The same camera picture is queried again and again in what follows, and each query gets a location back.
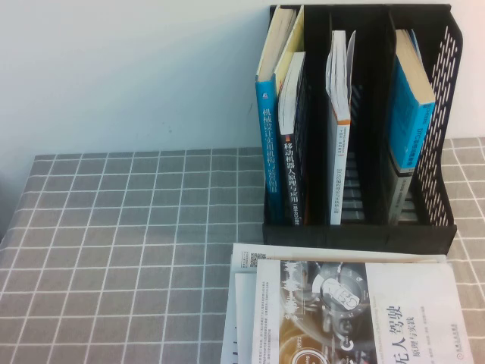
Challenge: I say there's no thick blue spine book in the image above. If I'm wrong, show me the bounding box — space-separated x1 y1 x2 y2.
254 5 299 224

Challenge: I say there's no black spine robotics book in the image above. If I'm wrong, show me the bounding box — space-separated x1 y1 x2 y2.
277 51 308 228

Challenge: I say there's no white book with QR code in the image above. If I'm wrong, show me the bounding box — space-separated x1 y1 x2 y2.
220 242 448 364

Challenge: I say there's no white spine book orange stripe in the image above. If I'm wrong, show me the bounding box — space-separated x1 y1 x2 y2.
325 29 357 225

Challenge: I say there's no black perforated book stand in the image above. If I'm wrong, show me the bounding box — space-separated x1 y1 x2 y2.
261 3 464 256

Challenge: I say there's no plain pale white book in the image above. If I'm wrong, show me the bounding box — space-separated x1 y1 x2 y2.
233 271 259 364

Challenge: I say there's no blue cover book grey spine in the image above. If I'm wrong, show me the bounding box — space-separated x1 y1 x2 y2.
386 28 437 225

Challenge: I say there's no white book with gear picture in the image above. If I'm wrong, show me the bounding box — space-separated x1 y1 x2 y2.
249 259 477 364

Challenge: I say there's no grey checkered tablecloth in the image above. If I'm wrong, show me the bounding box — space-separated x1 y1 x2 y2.
0 136 485 364

